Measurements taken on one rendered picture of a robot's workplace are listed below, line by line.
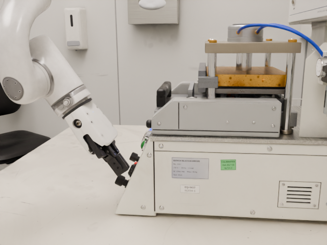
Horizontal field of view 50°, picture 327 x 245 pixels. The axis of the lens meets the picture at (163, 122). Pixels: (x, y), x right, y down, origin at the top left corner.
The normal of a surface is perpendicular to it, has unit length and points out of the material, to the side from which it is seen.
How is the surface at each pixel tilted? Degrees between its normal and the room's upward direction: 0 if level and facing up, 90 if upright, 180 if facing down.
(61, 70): 62
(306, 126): 90
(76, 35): 90
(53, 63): 57
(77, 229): 0
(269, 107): 90
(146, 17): 90
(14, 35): 74
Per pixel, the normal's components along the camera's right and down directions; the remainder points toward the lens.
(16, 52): 0.17, 0.21
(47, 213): 0.00, -0.97
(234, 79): -0.11, 0.24
